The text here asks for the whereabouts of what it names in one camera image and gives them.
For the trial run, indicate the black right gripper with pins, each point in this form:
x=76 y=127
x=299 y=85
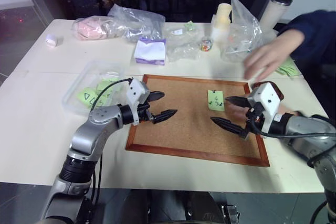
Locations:
x=254 y=119

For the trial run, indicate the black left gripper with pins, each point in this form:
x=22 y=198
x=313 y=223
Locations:
x=144 y=113

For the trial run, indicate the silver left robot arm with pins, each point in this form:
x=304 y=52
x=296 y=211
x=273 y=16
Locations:
x=90 y=134

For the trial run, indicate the dark blue sleeved forearm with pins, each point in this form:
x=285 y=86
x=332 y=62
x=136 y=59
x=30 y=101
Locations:
x=317 y=32

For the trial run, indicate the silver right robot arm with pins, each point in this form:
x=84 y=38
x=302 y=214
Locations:
x=309 y=132

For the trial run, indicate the green sticky note with scribbles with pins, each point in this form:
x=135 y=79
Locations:
x=215 y=99

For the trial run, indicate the wood framed cork board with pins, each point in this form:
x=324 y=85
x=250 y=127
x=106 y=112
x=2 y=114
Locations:
x=183 y=119

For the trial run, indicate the small colourful jar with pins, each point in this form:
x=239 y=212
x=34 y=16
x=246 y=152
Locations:
x=207 y=45

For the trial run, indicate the person's bare hand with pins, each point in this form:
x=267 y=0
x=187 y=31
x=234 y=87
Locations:
x=273 y=53

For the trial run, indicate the purple and white tissue pack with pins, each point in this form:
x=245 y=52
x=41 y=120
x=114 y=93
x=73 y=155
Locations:
x=150 y=51

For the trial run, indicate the flat clear bag with label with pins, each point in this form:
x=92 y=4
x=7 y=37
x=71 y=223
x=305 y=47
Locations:
x=183 y=43

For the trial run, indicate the clear plastic container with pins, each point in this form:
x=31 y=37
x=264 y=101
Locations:
x=78 y=87

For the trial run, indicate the small green paper scrap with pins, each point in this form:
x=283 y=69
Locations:
x=189 y=25

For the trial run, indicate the tall clear plastic bag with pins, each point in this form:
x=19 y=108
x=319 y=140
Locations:
x=244 y=30

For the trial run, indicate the crumpled clear plastic bag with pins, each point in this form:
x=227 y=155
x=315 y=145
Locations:
x=139 y=22

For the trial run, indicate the white and yellow bottle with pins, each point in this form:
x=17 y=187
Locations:
x=221 y=22

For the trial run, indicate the plastic bag with pink contents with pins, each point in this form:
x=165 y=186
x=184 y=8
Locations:
x=90 y=28

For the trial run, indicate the white tumbler with black lid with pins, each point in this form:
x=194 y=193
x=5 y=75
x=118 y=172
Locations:
x=274 y=9

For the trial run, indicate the small white tape roll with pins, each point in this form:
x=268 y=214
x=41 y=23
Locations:
x=53 y=41

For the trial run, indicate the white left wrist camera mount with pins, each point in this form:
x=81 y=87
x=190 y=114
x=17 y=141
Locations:
x=135 y=90

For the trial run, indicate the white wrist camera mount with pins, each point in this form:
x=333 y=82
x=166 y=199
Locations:
x=135 y=90
x=267 y=100

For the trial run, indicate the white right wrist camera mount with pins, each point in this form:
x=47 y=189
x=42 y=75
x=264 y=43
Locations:
x=267 y=100

